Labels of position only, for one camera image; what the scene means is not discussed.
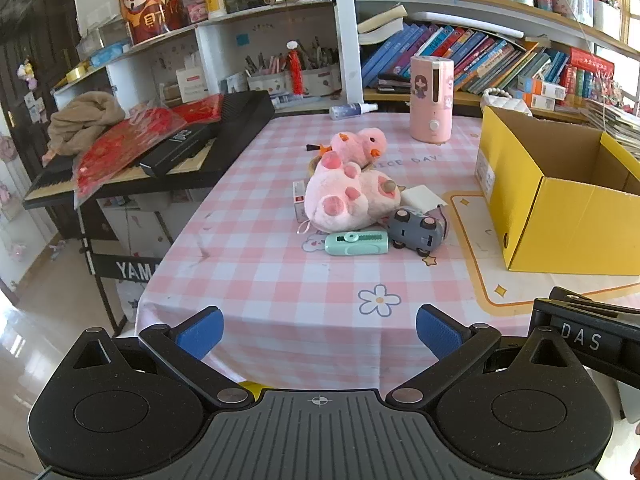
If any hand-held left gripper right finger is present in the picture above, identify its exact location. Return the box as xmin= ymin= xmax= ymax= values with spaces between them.
xmin=385 ymin=304 xmax=576 ymax=406

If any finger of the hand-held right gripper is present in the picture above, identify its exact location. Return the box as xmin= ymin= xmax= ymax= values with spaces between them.
xmin=549 ymin=286 xmax=640 ymax=314

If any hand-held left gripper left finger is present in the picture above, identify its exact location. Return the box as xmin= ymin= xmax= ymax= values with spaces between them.
xmin=72 ymin=306 xmax=254 ymax=410

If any yellow cardboard box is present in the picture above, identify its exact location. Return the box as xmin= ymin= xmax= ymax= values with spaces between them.
xmin=474 ymin=105 xmax=640 ymax=277

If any pink plush paw toy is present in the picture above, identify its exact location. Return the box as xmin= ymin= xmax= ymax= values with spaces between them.
xmin=304 ymin=151 xmax=402 ymax=233

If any pink checked tablecloth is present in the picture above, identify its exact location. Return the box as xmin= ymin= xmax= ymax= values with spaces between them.
xmin=134 ymin=110 xmax=640 ymax=396

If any black keyboard stand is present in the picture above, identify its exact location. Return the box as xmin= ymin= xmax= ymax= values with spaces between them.
xmin=77 ymin=205 xmax=176 ymax=336

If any cream desk mat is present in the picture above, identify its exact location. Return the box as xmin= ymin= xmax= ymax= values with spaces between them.
xmin=445 ymin=191 xmax=640 ymax=308

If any grey toy car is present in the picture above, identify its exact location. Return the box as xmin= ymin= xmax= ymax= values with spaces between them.
xmin=387 ymin=207 xmax=449 ymax=256

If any mint green stapler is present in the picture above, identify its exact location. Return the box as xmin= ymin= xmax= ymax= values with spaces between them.
xmin=325 ymin=230 xmax=389 ymax=257

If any small red white box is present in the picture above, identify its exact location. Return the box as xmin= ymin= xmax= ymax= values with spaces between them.
xmin=292 ymin=180 xmax=308 ymax=223

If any stack of papers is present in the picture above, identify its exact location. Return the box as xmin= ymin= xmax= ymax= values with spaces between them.
xmin=585 ymin=97 xmax=640 ymax=161

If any long black box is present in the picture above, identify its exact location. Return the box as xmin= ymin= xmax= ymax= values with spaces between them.
xmin=139 ymin=122 xmax=218 ymax=178

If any large red packet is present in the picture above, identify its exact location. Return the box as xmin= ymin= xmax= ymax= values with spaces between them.
xmin=72 ymin=107 xmax=188 ymax=211

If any pink plush duck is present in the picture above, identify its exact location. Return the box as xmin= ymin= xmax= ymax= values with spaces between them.
xmin=320 ymin=128 xmax=390 ymax=167

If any orange white box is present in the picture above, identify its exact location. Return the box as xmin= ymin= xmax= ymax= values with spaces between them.
xmin=517 ymin=76 xmax=567 ymax=100
xmin=522 ymin=92 xmax=557 ymax=111

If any black electronic keyboard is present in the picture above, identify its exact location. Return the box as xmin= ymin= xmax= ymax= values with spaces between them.
xmin=22 ymin=91 xmax=276 ymax=211

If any white pearl handbag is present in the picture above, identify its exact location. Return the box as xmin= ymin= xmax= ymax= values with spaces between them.
xmin=480 ymin=86 xmax=533 ymax=117

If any pink humidifier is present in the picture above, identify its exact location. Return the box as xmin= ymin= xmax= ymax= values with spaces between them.
xmin=410 ymin=56 xmax=455 ymax=143

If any small red packet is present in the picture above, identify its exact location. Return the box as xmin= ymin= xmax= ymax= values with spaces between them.
xmin=172 ymin=94 xmax=224 ymax=123

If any red boxed book set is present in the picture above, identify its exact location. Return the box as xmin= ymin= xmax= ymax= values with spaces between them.
xmin=560 ymin=47 xmax=616 ymax=107

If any clear spray bottle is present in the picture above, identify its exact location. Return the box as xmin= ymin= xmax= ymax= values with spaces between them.
xmin=329 ymin=102 xmax=379 ymax=121

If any brown towel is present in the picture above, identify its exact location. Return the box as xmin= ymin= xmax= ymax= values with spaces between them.
xmin=47 ymin=92 xmax=126 ymax=157

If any white pen storage box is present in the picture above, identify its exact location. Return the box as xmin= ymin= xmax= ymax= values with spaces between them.
xmin=247 ymin=67 xmax=342 ymax=97

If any row of blue books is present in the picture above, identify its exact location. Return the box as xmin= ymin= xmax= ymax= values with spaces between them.
xmin=361 ymin=22 xmax=571 ymax=96

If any white bookshelf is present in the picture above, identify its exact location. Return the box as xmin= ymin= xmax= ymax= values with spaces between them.
xmin=50 ymin=0 xmax=640 ymax=126

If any fortune god canister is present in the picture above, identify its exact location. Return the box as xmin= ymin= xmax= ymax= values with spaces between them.
xmin=116 ymin=0 xmax=190 ymax=46

